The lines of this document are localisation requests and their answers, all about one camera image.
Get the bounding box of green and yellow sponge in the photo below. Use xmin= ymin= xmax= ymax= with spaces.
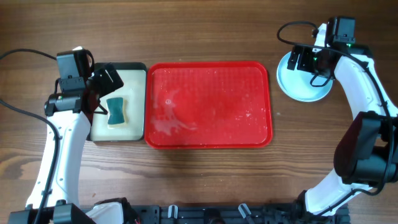
xmin=106 ymin=97 xmax=127 ymax=128

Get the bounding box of light blue plate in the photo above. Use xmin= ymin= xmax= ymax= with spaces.
xmin=276 ymin=52 xmax=333 ymax=103

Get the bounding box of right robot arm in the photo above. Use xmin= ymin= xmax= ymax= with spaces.
xmin=277 ymin=44 xmax=397 ymax=222

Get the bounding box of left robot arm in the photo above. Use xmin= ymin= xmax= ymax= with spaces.
xmin=8 ymin=63 xmax=131 ymax=223

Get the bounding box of black rectangular water tray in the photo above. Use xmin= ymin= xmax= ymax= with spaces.
xmin=88 ymin=62 xmax=147 ymax=142

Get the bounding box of red plastic tray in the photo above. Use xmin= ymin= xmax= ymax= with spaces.
xmin=144 ymin=61 xmax=273 ymax=149

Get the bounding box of right black cable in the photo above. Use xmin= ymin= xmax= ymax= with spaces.
xmin=276 ymin=21 xmax=398 ymax=215

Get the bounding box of black cable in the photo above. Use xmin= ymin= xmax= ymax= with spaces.
xmin=276 ymin=21 xmax=398 ymax=215
xmin=0 ymin=48 xmax=63 ymax=224

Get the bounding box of left black cable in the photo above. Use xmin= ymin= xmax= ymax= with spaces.
xmin=0 ymin=48 xmax=63 ymax=224

